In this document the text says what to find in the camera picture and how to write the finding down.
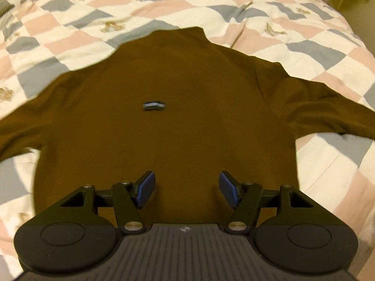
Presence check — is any checkered bear print quilt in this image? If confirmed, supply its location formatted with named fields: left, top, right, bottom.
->
left=0, top=0, right=375, bottom=273

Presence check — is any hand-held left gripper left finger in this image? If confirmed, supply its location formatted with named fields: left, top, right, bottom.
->
left=44, top=170, right=157, bottom=235

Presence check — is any brown sweater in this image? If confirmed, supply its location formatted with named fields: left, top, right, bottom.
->
left=0, top=26, right=375, bottom=233

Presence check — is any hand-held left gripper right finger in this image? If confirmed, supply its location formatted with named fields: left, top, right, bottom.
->
left=218, top=170, right=332, bottom=235

